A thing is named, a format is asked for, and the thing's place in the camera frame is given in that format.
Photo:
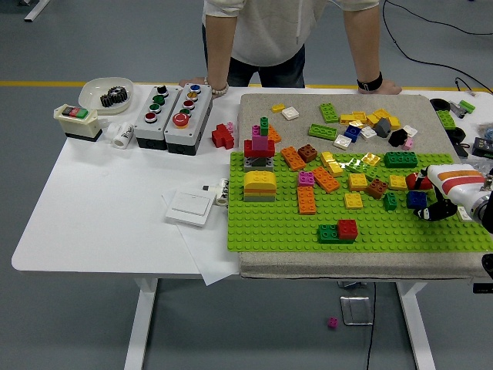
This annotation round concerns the white desk foot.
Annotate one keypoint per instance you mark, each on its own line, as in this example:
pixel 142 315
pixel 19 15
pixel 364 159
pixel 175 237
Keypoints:
pixel 36 9

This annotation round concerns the grey emergency-stop button box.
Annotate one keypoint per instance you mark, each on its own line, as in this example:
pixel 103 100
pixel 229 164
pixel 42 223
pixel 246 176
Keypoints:
pixel 200 112

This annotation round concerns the dark green long brick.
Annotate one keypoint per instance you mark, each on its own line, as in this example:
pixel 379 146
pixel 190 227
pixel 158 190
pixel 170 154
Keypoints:
pixel 400 160
pixel 327 234

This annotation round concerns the grey-brown mat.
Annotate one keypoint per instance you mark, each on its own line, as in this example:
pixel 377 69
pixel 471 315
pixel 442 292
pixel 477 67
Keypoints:
pixel 254 108

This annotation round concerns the white bowl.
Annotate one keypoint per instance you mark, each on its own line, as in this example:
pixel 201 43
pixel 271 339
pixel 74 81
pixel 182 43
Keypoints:
pixel 92 90

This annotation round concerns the black brick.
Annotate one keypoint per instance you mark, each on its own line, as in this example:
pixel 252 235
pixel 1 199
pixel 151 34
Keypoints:
pixel 398 137

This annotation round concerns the grey sloped brick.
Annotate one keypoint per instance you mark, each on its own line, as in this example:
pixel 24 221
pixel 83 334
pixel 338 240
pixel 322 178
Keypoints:
pixel 383 128

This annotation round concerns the grey arch brick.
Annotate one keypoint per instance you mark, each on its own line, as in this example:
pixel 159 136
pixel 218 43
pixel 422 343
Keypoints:
pixel 249 166

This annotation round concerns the red rounded brick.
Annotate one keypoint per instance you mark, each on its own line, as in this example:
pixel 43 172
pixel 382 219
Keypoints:
pixel 412 180

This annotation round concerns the lime green baseplate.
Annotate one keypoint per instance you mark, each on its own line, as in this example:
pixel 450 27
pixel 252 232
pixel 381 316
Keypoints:
pixel 269 231

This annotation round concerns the pink tall brick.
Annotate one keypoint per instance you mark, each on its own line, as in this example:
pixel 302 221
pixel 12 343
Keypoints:
pixel 260 143

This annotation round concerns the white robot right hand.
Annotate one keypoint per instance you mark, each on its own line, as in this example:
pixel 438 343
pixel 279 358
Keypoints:
pixel 454 185

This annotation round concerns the grey flat brick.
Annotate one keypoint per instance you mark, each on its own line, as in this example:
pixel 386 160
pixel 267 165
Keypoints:
pixel 260 198

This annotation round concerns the person's right forearm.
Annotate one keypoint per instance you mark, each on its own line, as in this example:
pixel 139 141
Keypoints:
pixel 221 50

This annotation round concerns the black table control panel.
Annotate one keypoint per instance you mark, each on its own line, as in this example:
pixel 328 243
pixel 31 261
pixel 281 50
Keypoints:
pixel 483 288

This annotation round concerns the cream switch box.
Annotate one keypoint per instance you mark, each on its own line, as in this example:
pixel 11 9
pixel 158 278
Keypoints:
pixel 77 123

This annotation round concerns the person's left hand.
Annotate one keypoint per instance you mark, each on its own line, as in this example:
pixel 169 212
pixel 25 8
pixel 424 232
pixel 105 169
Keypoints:
pixel 385 88

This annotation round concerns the blue square brick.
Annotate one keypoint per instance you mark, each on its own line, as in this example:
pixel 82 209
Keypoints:
pixel 351 133
pixel 416 199

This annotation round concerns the grey four-button box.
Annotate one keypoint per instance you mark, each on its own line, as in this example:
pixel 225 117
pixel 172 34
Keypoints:
pixel 144 131

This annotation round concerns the red wide brick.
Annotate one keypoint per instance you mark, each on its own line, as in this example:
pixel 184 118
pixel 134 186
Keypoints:
pixel 249 149

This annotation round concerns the small metal part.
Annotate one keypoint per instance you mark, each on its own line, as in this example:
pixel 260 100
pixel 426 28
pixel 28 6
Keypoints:
pixel 456 108

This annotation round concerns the small lime brick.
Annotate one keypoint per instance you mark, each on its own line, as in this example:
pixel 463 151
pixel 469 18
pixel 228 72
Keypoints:
pixel 467 105

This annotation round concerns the orange long brick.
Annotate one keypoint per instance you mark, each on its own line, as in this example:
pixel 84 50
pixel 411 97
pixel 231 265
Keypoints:
pixel 325 180
pixel 306 200
pixel 275 135
pixel 292 158

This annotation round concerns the clear plastic bag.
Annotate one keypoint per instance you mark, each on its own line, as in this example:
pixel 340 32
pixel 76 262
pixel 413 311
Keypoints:
pixel 483 162

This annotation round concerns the person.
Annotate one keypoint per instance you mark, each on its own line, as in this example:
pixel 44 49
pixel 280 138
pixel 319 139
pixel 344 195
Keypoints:
pixel 277 38

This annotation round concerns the black wristwatch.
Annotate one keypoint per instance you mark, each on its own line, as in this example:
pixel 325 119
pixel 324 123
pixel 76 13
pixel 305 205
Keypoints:
pixel 369 83

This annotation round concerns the black metal gear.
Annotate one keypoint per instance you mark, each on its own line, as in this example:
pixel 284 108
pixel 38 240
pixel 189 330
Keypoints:
pixel 120 94
pixel 108 100

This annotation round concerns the white pipe tee fitting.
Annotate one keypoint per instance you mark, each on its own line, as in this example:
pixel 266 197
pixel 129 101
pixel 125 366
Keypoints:
pixel 123 135

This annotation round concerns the person's right hand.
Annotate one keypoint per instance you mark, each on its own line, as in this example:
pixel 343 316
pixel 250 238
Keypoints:
pixel 192 81

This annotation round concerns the pink square brick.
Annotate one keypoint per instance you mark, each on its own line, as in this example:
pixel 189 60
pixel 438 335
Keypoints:
pixel 306 179

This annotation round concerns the yellow rounded brick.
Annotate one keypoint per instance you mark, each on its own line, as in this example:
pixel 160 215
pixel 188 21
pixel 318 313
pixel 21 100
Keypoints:
pixel 260 179

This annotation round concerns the small yellow brick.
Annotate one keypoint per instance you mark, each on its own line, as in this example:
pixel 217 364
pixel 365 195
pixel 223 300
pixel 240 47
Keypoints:
pixel 356 124
pixel 278 108

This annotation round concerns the white paper sheet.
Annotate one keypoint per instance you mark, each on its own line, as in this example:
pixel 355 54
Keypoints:
pixel 208 266

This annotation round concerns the lime long brick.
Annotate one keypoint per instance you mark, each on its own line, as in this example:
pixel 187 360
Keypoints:
pixel 328 113
pixel 446 118
pixel 322 131
pixel 364 169

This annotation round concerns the brown square brick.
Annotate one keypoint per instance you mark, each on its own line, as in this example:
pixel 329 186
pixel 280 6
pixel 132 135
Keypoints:
pixel 307 153
pixel 376 189

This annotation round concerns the person's left forearm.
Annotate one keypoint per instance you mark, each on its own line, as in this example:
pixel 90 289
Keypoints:
pixel 364 42

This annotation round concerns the metal floor socket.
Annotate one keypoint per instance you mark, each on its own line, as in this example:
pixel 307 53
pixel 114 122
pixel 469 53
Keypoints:
pixel 356 310

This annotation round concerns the white wall switch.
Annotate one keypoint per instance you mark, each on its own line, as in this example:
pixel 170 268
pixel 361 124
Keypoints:
pixel 190 208

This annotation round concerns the small green tall brick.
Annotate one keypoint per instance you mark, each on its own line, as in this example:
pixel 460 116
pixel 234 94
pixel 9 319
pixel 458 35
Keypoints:
pixel 390 202
pixel 264 127

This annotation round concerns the yellow square brick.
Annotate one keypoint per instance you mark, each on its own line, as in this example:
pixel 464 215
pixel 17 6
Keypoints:
pixel 371 159
pixel 398 182
pixel 353 201
pixel 358 182

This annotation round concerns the white printed pipe fitting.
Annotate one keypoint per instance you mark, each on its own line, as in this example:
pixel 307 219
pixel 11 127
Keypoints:
pixel 222 192

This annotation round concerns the black display module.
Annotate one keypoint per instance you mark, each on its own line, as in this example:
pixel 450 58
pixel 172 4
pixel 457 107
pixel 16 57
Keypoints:
pixel 483 145

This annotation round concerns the magenta square brick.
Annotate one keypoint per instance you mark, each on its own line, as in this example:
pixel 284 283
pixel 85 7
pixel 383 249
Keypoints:
pixel 333 323

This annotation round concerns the red cross-shaped brick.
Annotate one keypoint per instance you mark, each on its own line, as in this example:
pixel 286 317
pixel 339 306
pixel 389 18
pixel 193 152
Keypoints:
pixel 221 135

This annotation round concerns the orange thin plate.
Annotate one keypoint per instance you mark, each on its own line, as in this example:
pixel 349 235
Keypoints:
pixel 260 191

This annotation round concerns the white table leg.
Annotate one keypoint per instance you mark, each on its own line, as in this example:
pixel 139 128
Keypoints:
pixel 414 323
pixel 140 323

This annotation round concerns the small pink brick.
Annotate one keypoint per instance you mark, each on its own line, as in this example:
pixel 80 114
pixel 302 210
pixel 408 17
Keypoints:
pixel 409 144
pixel 255 130
pixel 230 126

